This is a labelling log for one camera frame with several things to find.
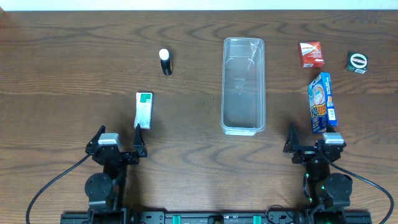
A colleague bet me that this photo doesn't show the clear plastic container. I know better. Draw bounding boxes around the clear plastic container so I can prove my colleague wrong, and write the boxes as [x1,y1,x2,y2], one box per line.
[221,37,266,136]

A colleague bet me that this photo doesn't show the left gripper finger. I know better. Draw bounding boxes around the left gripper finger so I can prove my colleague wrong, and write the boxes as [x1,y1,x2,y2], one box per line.
[88,125,106,146]
[133,124,146,151]

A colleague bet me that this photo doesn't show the dark green round-logo box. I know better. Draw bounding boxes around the dark green round-logo box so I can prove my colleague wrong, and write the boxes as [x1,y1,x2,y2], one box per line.
[346,51,368,74]

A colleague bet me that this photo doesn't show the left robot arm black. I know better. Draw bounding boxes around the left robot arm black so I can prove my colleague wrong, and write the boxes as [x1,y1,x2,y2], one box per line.
[85,124,147,224]

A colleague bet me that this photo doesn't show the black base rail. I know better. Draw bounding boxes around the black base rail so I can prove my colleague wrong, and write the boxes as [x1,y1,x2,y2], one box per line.
[60,208,372,224]

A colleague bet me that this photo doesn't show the green white medicine box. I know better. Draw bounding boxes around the green white medicine box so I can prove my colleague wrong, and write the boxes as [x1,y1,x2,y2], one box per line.
[134,92,153,129]

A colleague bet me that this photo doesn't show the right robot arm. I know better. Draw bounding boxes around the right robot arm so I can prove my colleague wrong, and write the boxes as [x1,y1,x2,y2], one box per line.
[283,123,353,223]

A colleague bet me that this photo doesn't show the blue Kool Fever box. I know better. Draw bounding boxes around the blue Kool Fever box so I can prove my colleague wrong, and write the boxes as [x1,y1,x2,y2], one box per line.
[308,72,338,134]

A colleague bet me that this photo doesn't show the dark bottle white cap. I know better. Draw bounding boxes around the dark bottle white cap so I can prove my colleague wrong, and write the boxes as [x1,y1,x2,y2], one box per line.
[159,49,173,76]

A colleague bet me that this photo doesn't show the red medicine box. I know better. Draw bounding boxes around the red medicine box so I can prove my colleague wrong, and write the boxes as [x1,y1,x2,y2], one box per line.
[298,42,325,68]

